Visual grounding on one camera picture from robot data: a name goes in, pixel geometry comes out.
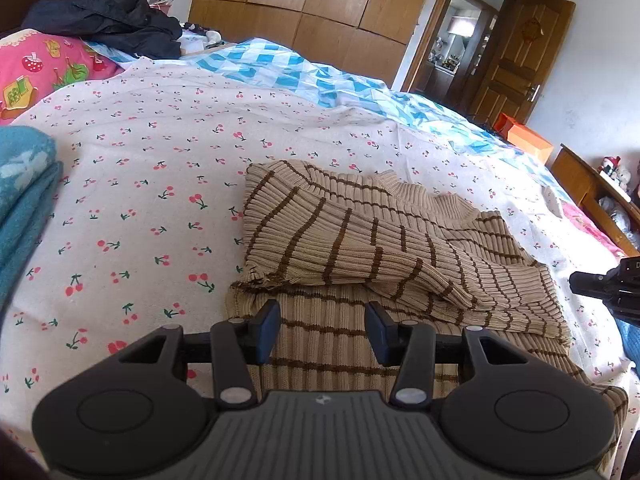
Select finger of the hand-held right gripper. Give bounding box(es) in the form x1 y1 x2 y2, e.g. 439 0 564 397
569 270 612 302

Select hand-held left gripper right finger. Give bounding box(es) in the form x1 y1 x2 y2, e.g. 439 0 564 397
364 302 532 409

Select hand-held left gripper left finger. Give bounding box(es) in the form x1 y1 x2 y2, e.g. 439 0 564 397
118 300 281 409

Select beige brown striped knit sweater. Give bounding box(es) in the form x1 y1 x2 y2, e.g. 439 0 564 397
224 159 629 480

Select blue knit garment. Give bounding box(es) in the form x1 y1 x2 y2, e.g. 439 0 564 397
616 316 640 377

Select stuffed toys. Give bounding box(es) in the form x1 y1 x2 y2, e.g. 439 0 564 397
597 155 635 192

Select orange box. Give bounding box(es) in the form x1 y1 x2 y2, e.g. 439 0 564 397
505 124 554 164

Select red paper bag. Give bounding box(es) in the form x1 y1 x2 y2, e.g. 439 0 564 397
492 112 524 137

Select white cherry print bedsheet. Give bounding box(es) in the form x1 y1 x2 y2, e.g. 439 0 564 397
0 56 637 463

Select brown wooden door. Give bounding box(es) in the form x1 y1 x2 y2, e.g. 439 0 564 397
469 0 577 127

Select blue white checkered quilt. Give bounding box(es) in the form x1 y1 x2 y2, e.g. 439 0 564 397
85 37 551 162

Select blue fleece blanket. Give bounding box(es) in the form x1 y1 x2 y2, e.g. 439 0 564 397
0 125 65 311

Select black white small cloth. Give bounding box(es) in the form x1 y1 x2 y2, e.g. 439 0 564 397
181 22 224 45

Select wooden wardrobe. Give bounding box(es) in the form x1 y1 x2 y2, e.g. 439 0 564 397
188 0 442 89

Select pink printed bedsheet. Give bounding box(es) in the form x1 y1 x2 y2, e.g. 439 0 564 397
0 27 627 261

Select dark jacket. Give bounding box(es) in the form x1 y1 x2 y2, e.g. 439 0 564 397
22 0 184 61

